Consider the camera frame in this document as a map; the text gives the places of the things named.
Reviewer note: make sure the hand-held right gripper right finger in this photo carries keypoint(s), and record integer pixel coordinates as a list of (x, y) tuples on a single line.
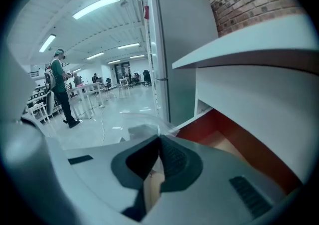
[(179, 166)]

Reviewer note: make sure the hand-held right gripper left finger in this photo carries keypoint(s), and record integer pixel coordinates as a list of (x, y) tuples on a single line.
[(134, 164)]

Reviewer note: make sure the wooden drawer with white front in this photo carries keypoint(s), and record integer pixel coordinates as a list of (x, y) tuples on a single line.
[(249, 144)]

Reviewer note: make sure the black office chair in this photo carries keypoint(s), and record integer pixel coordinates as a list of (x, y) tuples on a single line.
[(147, 76)]

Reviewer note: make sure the white square table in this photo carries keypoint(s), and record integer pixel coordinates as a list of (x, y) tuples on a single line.
[(86, 89)]

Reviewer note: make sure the grey shell chair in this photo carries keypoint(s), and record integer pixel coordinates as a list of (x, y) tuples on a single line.
[(50, 103)]

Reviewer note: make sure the white slatted chair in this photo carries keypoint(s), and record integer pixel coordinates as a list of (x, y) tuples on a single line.
[(37, 110)]

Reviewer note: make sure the ceiling light strip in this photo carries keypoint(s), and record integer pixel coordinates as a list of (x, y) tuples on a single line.
[(95, 56), (128, 46), (47, 43), (97, 7)]

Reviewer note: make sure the white desk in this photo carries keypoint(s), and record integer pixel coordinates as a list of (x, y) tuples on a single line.
[(261, 81)]

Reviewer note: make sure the tall grey cabinet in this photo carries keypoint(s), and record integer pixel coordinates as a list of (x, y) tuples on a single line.
[(184, 44)]

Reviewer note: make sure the red cloth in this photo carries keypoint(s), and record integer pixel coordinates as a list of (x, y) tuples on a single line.
[(146, 12)]

